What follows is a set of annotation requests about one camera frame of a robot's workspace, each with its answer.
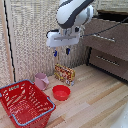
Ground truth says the metal drawer handle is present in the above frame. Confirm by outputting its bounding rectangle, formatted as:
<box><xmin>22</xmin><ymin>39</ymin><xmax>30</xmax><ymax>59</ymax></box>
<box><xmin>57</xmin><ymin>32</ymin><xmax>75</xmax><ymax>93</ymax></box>
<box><xmin>92</xmin><ymin>33</ymin><xmax>116</xmax><ymax>43</ymax></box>
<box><xmin>96</xmin><ymin>55</ymin><xmax>120</xmax><ymax>67</ymax></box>

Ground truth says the red bowl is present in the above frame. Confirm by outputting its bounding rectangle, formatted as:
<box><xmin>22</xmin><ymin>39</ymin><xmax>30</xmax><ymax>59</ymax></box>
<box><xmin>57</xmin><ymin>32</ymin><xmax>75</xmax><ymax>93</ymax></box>
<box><xmin>52</xmin><ymin>84</ymin><xmax>72</xmax><ymax>102</ymax></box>

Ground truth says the black cable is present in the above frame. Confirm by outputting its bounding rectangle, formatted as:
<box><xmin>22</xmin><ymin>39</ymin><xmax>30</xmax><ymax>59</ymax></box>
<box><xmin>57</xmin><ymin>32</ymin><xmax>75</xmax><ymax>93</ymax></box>
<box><xmin>79</xmin><ymin>17</ymin><xmax>128</xmax><ymax>38</ymax></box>

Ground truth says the colourful snack box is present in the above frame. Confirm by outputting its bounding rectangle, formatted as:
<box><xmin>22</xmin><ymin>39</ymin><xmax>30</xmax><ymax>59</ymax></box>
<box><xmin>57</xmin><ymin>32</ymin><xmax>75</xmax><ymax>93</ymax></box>
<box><xmin>54</xmin><ymin>63</ymin><xmax>76</xmax><ymax>87</ymax></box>

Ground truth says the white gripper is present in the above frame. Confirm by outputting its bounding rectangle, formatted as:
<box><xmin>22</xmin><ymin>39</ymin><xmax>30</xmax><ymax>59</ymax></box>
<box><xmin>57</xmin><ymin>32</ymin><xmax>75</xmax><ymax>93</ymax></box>
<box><xmin>45</xmin><ymin>28</ymin><xmax>81</xmax><ymax>58</ymax></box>

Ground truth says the brown drawer cabinet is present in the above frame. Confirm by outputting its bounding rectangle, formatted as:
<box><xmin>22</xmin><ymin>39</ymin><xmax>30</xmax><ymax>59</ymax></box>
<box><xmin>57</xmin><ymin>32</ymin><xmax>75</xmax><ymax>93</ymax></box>
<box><xmin>82</xmin><ymin>9</ymin><xmax>128</xmax><ymax>83</ymax></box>

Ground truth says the red shopping basket blue rim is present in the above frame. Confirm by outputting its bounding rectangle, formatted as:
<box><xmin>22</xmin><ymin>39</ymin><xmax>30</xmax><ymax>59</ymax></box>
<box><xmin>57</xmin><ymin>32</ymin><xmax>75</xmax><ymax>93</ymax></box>
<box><xmin>0</xmin><ymin>79</ymin><xmax>57</xmax><ymax>128</ymax></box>

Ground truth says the pink cup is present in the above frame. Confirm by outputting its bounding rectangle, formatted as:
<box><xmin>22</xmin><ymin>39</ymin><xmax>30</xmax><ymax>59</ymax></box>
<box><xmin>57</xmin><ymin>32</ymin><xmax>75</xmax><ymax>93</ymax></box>
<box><xmin>34</xmin><ymin>72</ymin><xmax>50</xmax><ymax>91</ymax></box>

